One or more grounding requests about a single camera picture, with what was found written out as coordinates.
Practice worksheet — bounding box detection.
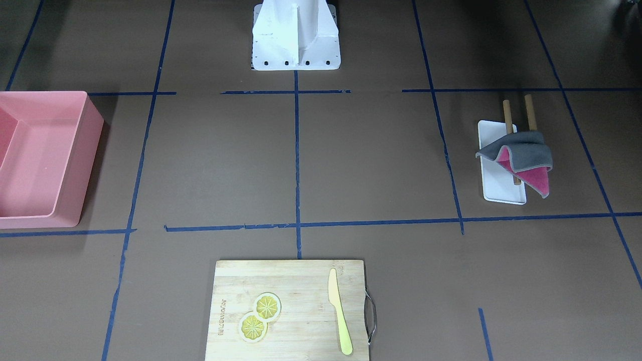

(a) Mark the grey and pink cloth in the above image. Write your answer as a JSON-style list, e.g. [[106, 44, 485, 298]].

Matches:
[[475, 131, 553, 199]]

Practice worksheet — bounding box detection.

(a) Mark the yellow plastic knife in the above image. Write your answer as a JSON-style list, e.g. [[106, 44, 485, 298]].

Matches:
[[328, 268, 354, 355]]

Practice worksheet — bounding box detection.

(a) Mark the upper lemon slice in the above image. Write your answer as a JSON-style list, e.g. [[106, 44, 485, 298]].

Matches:
[[254, 292, 282, 323]]

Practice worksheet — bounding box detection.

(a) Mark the lemon slice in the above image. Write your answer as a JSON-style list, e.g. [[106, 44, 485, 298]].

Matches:
[[254, 292, 282, 323], [238, 312, 269, 343]]

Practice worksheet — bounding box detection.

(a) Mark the bamboo cutting board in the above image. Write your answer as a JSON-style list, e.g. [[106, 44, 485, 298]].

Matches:
[[205, 260, 371, 360]]

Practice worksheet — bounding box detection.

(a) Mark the lower lemon slice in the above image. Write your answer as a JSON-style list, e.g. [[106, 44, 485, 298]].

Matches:
[[238, 312, 269, 343]]

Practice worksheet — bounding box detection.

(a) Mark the white rack tray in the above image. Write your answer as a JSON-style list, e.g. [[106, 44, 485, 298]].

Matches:
[[477, 120, 527, 205]]

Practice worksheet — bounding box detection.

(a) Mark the pink plastic bin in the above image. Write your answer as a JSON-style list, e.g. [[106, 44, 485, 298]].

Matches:
[[1, 91, 104, 229]]

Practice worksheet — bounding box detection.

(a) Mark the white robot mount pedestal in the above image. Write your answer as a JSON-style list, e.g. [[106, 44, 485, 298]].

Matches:
[[251, 1, 342, 71]]

